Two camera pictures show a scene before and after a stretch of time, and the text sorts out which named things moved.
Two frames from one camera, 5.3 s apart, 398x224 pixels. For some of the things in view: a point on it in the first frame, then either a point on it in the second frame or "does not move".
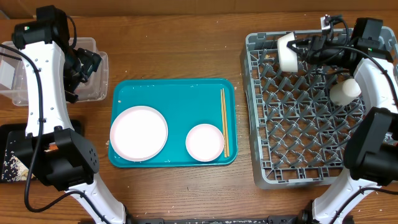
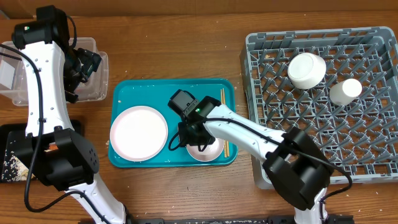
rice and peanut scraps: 14,170 does not move
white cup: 345,92 does not move
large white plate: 138,134 does not move
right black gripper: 317,46 to 189,136
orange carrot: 53,147 does not move
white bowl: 288,58 to 305,70
